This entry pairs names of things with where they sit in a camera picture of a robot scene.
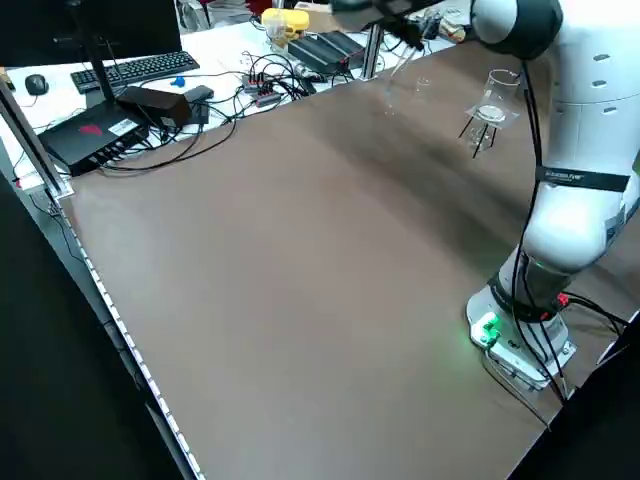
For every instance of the large clear glass beaker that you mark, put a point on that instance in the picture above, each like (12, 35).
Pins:
(500, 92)

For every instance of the large black power brick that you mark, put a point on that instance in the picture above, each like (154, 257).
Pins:
(160, 105)

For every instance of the grey hub with plugs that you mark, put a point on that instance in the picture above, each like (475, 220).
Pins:
(262, 90)

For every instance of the black computer mouse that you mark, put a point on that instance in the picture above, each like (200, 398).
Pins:
(36, 84)

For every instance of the small black adapter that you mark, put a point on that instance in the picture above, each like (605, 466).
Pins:
(200, 92)

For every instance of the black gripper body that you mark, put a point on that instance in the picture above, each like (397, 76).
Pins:
(395, 6)

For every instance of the tiny clear glass vial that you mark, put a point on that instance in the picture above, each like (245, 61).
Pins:
(390, 107)

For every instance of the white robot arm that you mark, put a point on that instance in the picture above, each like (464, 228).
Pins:
(590, 150)

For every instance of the black computer keyboard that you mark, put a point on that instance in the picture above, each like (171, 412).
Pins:
(140, 67)

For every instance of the tall glass graduated cylinder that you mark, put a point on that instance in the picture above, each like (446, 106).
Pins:
(400, 75)

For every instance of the black monitor stand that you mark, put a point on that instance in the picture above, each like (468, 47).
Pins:
(95, 65)

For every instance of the small clear glass beaker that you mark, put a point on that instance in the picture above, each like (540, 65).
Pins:
(423, 89)

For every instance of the yellow plastic case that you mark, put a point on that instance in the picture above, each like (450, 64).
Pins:
(285, 20)

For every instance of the brown cardboard box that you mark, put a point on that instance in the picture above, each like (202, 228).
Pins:
(320, 17)

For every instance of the aluminium profile post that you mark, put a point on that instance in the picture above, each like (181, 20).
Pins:
(372, 55)
(35, 145)

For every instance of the black router with red logo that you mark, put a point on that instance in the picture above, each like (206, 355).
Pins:
(85, 140)

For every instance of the small blue plastic object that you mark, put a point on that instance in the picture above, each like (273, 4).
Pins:
(178, 81)

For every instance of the black finned metal box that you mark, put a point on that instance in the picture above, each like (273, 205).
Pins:
(325, 47)

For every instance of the glass alcohol lamp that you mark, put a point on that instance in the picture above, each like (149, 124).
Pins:
(475, 136)

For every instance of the black computer monitor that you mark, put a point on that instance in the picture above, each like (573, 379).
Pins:
(125, 25)

